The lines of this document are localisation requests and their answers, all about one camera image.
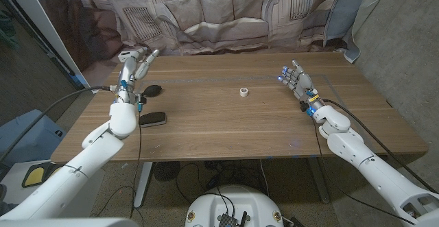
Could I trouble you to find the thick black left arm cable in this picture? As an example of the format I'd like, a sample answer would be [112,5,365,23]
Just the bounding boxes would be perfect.
[0,85,116,163]

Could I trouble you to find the yellow black foot pedal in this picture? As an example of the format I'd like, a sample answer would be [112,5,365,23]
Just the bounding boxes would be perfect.
[22,161,52,189]
[50,163,69,179]

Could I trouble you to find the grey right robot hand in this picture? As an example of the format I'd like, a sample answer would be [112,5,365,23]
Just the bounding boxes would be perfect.
[277,59,326,117]

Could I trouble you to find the black round floor fan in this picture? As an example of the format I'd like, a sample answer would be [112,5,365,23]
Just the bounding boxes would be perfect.
[153,161,182,182]

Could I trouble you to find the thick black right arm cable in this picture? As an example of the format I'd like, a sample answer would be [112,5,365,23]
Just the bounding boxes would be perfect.
[322,98,437,194]

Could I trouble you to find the grey table leg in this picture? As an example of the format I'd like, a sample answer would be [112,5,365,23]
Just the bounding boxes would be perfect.
[307,157,331,204]

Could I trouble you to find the black whiteboard eraser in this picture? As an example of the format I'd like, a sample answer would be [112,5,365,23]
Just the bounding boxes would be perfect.
[138,111,167,128]

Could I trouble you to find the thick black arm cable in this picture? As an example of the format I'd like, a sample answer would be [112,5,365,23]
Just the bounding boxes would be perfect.
[322,98,437,194]
[0,85,116,163]

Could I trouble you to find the printed sofa backdrop cloth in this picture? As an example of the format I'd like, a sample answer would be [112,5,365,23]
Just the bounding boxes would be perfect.
[25,0,395,93]

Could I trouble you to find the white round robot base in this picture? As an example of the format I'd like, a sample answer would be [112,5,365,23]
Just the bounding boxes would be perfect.
[185,184,285,227]

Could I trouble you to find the white door frame post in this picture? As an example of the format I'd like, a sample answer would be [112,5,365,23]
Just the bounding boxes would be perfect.
[0,0,100,94]

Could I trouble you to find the small black electronics module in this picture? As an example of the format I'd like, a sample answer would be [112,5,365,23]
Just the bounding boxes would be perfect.
[217,212,248,227]

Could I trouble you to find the white table leg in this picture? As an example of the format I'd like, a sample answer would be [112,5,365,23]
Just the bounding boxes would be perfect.
[133,161,154,208]

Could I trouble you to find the white power strip box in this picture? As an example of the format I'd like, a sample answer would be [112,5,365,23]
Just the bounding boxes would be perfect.
[117,51,138,64]

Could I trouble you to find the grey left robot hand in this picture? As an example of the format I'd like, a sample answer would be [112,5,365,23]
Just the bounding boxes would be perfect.
[114,47,161,105]

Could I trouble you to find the blue plastic bin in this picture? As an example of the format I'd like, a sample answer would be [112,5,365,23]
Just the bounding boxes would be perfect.
[0,109,67,166]

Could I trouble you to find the tangled black floor cables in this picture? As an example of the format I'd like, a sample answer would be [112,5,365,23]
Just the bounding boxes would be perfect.
[204,160,272,195]

